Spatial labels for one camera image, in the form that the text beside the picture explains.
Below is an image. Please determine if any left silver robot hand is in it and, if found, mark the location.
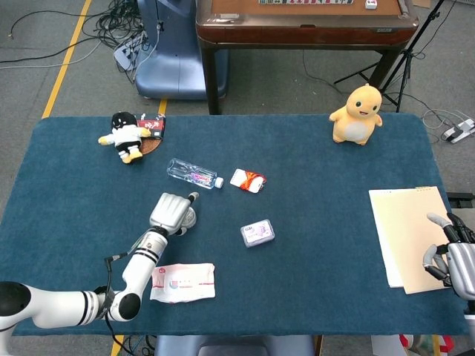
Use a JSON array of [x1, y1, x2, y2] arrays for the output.
[[149, 191, 200, 237]]

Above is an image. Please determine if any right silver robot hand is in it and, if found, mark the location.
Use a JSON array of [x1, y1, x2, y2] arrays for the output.
[[422, 212, 475, 300]]

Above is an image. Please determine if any small round clear container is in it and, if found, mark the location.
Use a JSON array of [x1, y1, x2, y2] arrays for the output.
[[181, 207, 198, 229]]

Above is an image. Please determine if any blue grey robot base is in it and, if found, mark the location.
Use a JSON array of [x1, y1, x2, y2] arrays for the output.
[[134, 0, 228, 100]]

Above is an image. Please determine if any clear plastic water bottle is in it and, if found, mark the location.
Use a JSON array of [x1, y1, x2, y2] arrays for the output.
[[166, 158, 224, 190]]

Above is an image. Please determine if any brown woven round coaster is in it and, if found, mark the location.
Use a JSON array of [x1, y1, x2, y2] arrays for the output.
[[137, 136, 164, 156]]

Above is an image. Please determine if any black white penguin plush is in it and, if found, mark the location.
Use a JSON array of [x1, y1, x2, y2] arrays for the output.
[[97, 111, 152, 165]]

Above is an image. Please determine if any red black flat box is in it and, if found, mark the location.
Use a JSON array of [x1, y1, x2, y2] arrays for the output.
[[136, 113, 167, 140]]

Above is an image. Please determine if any yellow dinosaur plush toy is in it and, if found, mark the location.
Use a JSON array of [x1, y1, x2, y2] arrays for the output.
[[329, 83, 384, 146]]

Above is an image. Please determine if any beige paper sheet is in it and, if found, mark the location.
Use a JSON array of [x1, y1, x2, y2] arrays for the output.
[[370, 186, 461, 295]]

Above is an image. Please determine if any white pink wet wipes pack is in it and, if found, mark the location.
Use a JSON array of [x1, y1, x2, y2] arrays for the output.
[[149, 263, 217, 304]]

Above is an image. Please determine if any red white snack packet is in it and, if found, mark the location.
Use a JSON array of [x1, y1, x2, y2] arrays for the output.
[[229, 168, 267, 194]]

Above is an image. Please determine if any white paper pad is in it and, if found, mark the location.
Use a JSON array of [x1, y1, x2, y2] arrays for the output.
[[368, 188, 405, 289]]

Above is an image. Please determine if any white grey power strip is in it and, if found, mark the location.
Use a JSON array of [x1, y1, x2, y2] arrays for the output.
[[440, 117, 475, 144]]

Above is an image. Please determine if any blue grey robot torso base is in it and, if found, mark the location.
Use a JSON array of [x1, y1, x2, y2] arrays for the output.
[[154, 334, 316, 356]]

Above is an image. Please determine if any white power strip with plugs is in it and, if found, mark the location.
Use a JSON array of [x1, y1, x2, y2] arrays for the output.
[[113, 35, 150, 70]]

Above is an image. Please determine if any black tripod stand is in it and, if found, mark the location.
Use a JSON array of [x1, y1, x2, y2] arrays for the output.
[[333, 0, 446, 113]]

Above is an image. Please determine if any brown mahjong table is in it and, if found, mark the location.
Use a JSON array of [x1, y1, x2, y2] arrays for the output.
[[195, 0, 420, 115]]

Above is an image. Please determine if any row of face-up mahjong tiles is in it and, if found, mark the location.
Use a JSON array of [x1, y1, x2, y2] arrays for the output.
[[258, 0, 354, 6]]

